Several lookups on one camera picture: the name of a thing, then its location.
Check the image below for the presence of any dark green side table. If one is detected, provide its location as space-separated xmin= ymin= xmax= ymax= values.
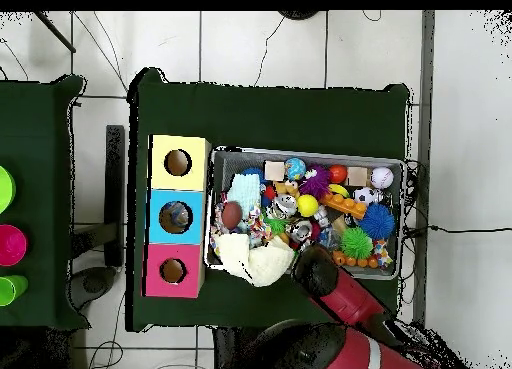
xmin=0 ymin=74 xmax=91 ymax=332

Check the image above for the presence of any dark green table cloth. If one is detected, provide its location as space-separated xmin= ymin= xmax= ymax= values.
xmin=125 ymin=67 xmax=410 ymax=340

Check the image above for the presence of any smooth yellow ball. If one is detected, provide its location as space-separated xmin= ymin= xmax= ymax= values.
xmin=296 ymin=194 xmax=320 ymax=218

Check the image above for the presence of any blue white patterned ball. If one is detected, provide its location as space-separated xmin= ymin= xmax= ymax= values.
xmin=284 ymin=157 xmax=307 ymax=181

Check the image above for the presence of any black floor power cable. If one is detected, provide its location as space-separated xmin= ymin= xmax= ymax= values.
xmin=403 ymin=223 xmax=512 ymax=235

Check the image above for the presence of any black upright panel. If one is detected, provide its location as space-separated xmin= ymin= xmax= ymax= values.
xmin=104 ymin=124 xmax=126 ymax=268

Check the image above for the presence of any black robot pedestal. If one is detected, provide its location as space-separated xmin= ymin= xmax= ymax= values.
xmin=213 ymin=326 xmax=265 ymax=369

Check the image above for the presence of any red orange ball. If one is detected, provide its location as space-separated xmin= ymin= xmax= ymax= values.
xmin=328 ymin=164 xmax=348 ymax=185

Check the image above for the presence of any orange toy building brick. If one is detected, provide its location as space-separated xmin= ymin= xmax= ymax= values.
xmin=319 ymin=192 xmax=368 ymax=220

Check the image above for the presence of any pink plastic cup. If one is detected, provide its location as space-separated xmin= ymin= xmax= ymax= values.
xmin=0 ymin=223 xmax=28 ymax=267

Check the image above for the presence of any lime green plastic cup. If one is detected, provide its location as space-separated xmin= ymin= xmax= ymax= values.
xmin=0 ymin=165 xmax=17 ymax=215
xmin=0 ymin=274 xmax=30 ymax=307

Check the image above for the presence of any black slanted rod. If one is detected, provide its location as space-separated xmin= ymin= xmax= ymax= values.
xmin=33 ymin=10 xmax=77 ymax=54

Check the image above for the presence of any wooden box with three holes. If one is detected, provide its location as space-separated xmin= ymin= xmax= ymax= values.
xmin=141 ymin=134 xmax=212 ymax=299

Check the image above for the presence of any shallow silver mesh bin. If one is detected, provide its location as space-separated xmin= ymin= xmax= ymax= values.
xmin=202 ymin=145 xmax=407 ymax=280

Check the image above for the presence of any purple spiky ball with eyes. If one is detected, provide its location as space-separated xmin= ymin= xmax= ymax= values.
xmin=298 ymin=165 xmax=332 ymax=201

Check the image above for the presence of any brown toy football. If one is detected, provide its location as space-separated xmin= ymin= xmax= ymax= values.
xmin=221 ymin=200 xmax=244 ymax=231

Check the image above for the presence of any cream knitted cloth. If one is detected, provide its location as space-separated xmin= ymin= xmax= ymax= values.
xmin=214 ymin=232 xmax=296 ymax=288

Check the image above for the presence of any green spiky ball with eyes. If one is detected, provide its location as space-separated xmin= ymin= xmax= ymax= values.
xmin=340 ymin=226 xmax=374 ymax=260

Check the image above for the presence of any white baseball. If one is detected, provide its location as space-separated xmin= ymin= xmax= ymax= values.
xmin=369 ymin=166 xmax=395 ymax=190

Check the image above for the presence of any blue spiky rubber ball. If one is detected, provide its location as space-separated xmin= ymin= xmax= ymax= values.
xmin=358 ymin=202 xmax=396 ymax=241

